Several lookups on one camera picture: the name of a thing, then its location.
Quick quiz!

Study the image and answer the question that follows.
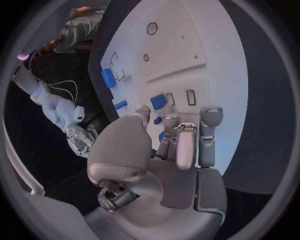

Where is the blue block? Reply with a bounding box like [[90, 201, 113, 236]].
[[149, 94, 168, 111]]

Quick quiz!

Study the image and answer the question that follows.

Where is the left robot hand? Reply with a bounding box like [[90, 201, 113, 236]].
[[83, 104, 228, 240]]

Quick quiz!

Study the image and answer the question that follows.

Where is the white task board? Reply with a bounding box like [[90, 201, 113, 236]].
[[99, 0, 250, 176]]

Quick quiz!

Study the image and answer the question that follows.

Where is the person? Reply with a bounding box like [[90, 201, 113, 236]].
[[41, 5, 107, 55]]

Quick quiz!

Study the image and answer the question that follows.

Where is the large blue cylinder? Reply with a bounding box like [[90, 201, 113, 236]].
[[100, 68, 118, 89]]

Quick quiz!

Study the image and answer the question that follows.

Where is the white cable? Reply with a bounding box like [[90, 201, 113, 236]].
[[46, 80, 79, 104]]

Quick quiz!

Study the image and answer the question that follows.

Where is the short blue cylinder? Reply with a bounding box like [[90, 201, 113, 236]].
[[113, 100, 129, 111]]

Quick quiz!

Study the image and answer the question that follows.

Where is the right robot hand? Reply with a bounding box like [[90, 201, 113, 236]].
[[64, 125, 100, 157]]

